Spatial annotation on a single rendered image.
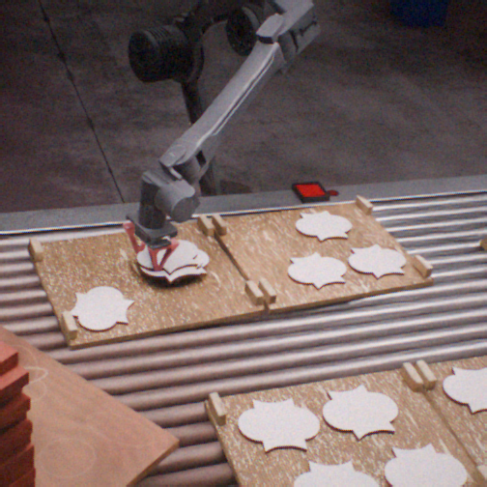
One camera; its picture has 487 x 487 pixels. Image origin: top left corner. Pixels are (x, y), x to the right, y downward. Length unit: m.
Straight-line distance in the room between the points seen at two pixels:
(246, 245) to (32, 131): 2.60
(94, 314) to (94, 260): 0.20
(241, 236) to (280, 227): 0.11
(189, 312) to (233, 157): 2.63
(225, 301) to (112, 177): 2.35
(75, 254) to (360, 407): 0.71
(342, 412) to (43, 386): 0.53
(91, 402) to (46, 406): 0.07
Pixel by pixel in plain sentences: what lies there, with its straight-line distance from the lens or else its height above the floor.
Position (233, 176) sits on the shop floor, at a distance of 4.28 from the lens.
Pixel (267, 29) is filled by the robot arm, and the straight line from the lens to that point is 1.99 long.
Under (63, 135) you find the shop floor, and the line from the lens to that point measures 4.52.
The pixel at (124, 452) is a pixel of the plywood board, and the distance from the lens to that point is 1.42.
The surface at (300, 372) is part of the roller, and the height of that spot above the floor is 0.92.
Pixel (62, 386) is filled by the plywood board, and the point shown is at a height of 1.04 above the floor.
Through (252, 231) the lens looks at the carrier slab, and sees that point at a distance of 2.13.
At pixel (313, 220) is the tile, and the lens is 2.19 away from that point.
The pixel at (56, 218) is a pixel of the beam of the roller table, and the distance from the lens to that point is 2.16.
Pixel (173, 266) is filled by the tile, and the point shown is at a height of 0.98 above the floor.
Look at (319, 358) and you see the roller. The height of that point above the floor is 0.91.
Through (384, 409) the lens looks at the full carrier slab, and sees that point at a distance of 1.70.
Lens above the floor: 2.07
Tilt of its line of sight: 33 degrees down
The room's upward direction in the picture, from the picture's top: 8 degrees clockwise
